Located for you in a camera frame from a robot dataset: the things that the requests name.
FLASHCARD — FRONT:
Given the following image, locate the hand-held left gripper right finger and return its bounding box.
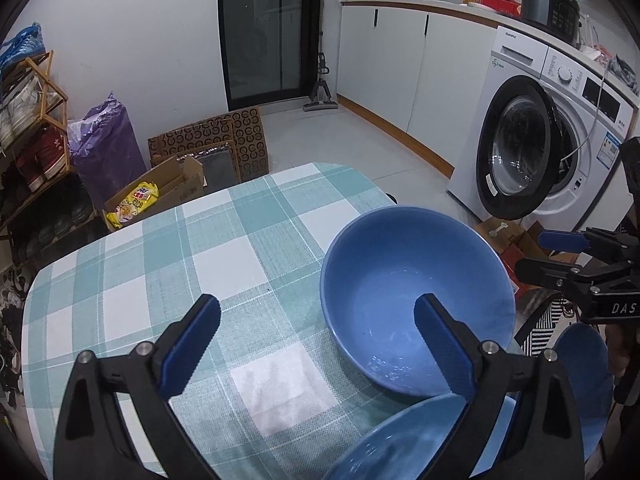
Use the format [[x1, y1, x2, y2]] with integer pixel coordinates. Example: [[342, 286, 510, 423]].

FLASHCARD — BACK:
[[414, 293, 586, 480]]

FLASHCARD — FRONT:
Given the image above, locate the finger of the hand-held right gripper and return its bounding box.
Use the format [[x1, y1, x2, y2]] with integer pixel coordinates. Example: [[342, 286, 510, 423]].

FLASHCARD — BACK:
[[514, 257, 596, 293], [538, 227, 626, 256]]

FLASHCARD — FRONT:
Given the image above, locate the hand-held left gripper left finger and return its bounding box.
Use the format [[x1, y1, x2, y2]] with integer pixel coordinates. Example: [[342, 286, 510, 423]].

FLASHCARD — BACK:
[[52, 293, 222, 480]]

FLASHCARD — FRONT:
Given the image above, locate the person's right hand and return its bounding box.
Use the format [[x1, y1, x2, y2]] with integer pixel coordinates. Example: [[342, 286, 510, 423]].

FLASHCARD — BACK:
[[605, 322, 633, 378]]

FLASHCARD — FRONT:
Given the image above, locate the red orange carton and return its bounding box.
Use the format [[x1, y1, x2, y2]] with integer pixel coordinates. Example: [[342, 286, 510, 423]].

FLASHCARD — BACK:
[[500, 232, 551, 301]]

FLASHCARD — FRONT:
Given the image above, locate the small brown cardboard box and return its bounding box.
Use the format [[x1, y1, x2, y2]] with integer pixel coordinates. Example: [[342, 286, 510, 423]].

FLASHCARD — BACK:
[[472, 217, 526, 261]]

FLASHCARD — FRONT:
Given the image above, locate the black white striped mat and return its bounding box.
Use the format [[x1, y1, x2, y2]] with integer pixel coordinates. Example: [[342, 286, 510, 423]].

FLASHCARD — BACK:
[[520, 295, 576, 358]]

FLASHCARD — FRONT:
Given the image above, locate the teal checked tablecloth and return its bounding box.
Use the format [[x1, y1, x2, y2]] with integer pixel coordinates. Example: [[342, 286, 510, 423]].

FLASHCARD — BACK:
[[21, 161, 521, 480]]

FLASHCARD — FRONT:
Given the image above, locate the yellow snack packet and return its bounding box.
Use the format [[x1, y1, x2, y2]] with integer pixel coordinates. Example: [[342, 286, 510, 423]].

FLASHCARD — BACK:
[[106, 181, 160, 231]]

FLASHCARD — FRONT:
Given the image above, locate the open cardboard box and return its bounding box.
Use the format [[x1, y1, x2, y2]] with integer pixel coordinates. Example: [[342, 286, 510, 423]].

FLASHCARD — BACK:
[[102, 155, 206, 231]]

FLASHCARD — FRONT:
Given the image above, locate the dark crumpled bag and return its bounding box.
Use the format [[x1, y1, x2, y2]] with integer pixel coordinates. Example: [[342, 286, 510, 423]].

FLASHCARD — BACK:
[[606, 55, 640, 97]]

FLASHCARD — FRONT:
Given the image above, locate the silver foil bag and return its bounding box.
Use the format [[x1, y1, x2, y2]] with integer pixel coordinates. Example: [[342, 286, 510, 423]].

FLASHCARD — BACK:
[[192, 142, 238, 191]]

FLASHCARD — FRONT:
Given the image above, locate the pile of dark sandals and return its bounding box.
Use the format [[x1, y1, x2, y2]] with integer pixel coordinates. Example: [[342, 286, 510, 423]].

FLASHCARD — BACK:
[[0, 260, 36, 411]]

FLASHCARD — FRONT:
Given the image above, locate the white washing machine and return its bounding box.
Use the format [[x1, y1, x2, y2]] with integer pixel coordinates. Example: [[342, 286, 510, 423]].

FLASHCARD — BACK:
[[446, 25, 640, 233]]

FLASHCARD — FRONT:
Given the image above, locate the purple plastic bag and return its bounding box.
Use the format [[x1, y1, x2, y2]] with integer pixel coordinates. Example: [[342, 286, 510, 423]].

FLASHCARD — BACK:
[[67, 91, 148, 211]]

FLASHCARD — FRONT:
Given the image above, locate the black pressure cooker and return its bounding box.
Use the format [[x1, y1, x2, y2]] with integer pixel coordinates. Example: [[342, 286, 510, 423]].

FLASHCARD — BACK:
[[517, 0, 582, 43]]

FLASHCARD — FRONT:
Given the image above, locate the wooden shoe rack with shoes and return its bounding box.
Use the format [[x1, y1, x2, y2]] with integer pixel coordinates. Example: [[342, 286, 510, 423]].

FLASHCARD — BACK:
[[0, 22, 101, 266]]

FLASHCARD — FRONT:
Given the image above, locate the red box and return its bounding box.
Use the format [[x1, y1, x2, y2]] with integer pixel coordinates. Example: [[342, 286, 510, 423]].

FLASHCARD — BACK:
[[480, 0, 523, 17]]

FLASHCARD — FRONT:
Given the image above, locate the white kitchen cabinet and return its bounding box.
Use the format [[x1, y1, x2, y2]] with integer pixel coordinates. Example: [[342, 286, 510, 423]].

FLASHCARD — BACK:
[[336, 0, 501, 178]]

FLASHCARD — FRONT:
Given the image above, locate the grey floor mop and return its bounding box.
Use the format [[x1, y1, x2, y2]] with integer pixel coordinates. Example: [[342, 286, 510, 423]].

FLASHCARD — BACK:
[[302, 25, 340, 112]]

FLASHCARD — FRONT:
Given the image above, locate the black glass door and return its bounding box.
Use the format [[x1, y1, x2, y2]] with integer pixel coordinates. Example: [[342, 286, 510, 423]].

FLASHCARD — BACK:
[[217, 0, 327, 111]]

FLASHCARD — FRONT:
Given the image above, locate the ring patterned cardboard sheet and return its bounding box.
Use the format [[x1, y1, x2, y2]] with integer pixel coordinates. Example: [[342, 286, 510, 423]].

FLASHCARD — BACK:
[[147, 106, 271, 183]]

